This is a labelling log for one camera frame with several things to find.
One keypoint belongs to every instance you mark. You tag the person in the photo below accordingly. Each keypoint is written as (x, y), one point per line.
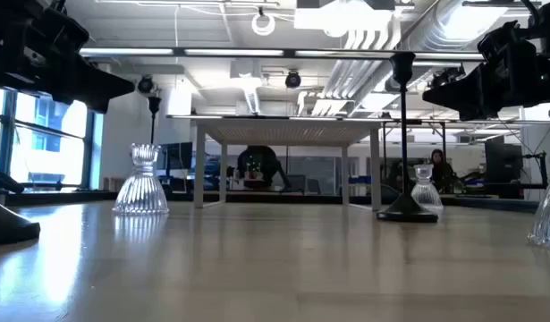
(441, 172)

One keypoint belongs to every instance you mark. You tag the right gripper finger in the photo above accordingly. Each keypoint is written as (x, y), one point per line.
(476, 91)

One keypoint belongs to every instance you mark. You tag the ceiling light strip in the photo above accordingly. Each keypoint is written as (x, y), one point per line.
(230, 52)

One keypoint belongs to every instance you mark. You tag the white perforated shelf riser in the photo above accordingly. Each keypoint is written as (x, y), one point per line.
(283, 132)

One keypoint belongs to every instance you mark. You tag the black ceiling spotlight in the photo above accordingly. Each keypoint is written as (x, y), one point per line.
(145, 85)
(293, 79)

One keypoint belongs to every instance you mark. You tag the silver ceiling ducts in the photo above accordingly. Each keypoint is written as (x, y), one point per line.
(359, 76)

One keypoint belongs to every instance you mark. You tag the black computer monitor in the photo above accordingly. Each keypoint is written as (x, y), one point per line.
(178, 156)
(502, 161)

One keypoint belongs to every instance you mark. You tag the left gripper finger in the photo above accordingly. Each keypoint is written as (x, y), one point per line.
(95, 87)

